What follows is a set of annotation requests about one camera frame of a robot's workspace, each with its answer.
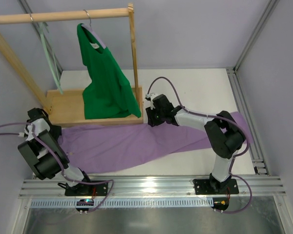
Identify green t-shirt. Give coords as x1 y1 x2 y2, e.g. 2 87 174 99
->
77 23 142 119

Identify black mounting plate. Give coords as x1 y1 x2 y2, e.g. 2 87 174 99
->
64 183 108 196
193 178 239 195

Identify wooden clothes rack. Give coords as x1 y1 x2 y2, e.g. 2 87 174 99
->
0 3 144 127

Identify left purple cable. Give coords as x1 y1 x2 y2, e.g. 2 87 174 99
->
0 123 115 215

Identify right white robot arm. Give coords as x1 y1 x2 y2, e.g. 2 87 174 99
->
145 93 249 193

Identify mint green clothes hanger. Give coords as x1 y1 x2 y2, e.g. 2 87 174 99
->
38 22 63 95

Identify aluminium frame post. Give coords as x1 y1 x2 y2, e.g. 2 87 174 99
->
18 0 63 76
226 0 279 176

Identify purple clothes hanger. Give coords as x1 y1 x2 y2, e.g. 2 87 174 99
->
82 9 106 49

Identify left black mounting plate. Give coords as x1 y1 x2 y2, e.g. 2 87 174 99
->
64 183 108 196

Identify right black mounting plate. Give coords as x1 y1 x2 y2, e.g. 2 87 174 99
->
193 178 239 195

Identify aluminium frame post left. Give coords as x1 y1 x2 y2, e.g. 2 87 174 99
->
18 0 63 76

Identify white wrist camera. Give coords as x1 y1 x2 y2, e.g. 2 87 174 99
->
145 93 158 109
18 126 34 141

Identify aluminium frame post right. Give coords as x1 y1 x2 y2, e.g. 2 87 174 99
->
226 0 279 176

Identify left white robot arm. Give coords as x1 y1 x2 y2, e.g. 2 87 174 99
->
18 108 93 196

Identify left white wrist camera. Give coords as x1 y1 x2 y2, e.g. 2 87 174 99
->
18 126 34 141

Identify slotted cable duct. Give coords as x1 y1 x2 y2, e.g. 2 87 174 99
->
30 197 214 209

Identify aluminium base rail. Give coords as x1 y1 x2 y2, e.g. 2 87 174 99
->
18 175 286 199

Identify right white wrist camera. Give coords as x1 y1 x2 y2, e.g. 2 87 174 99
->
145 93 158 109

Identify purple trousers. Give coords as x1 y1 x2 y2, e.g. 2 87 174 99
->
57 111 255 174

